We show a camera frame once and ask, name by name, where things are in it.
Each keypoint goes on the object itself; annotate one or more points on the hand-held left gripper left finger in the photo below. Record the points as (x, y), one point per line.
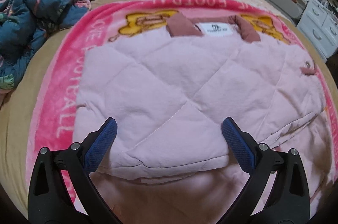
(101, 150)

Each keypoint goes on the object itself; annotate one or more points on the white drawer cabinet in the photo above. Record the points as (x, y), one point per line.
(319, 26)

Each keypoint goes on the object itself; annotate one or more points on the blue floral comforter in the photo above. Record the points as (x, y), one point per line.
(34, 15)

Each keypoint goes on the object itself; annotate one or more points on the pink printed blanket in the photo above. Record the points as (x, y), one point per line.
(60, 97)

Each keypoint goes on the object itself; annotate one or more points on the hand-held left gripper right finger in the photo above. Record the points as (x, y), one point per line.
(237, 147)

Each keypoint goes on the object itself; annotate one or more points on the pink quilted jacket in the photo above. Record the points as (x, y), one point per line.
(184, 76)

